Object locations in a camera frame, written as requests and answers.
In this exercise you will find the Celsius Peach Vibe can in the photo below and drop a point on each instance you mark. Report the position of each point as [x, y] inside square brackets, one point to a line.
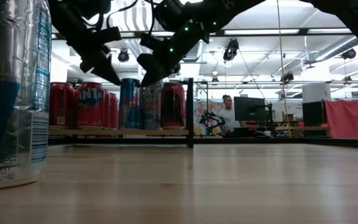
[152, 109]

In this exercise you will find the wooden workbench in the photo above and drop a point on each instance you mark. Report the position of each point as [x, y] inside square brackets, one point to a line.
[291, 128]

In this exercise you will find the floral poster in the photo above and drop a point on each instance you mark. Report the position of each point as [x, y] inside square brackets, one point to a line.
[199, 109]

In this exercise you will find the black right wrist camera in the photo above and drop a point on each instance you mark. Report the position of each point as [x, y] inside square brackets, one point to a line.
[168, 14]

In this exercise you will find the red Coca-Cola Zero can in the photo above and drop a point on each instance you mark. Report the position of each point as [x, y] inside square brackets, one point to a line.
[61, 105]

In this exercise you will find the wooden shelf dark frame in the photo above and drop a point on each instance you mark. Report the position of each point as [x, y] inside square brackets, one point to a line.
[120, 132]

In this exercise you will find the white cylindrical tank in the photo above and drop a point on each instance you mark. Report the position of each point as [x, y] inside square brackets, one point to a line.
[315, 93]

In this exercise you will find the red soda can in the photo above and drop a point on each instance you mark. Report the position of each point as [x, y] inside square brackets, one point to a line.
[172, 105]

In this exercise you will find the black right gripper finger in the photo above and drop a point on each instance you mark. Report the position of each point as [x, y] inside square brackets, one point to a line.
[154, 68]

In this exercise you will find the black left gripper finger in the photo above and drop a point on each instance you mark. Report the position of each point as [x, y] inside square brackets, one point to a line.
[86, 66]
[106, 70]

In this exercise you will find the black hanging spotlight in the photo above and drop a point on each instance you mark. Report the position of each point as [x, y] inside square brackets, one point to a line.
[231, 49]

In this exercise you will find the black hanging camera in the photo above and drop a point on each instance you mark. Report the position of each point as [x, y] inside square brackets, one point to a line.
[349, 54]
[123, 56]
[287, 77]

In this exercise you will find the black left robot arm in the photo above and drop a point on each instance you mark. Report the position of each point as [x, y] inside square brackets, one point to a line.
[61, 15]

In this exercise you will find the blue silver Red Bull can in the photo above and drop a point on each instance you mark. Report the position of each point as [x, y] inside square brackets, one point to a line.
[130, 109]
[11, 93]

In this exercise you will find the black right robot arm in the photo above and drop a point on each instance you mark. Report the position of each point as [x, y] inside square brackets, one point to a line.
[353, 18]

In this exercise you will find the black monitor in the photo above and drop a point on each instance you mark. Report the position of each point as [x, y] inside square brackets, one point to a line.
[250, 109]

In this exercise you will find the red Fanta strawberry can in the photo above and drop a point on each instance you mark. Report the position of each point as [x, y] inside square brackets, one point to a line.
[106, 109]
[90, 109]

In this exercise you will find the black overhead crossbar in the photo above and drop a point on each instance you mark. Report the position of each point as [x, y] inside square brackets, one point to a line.
[303, 31]

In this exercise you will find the person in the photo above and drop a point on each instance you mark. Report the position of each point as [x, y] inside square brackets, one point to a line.
[229, 115]

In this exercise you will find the black cabinet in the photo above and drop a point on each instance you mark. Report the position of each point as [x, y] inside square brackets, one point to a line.
[313, 113]

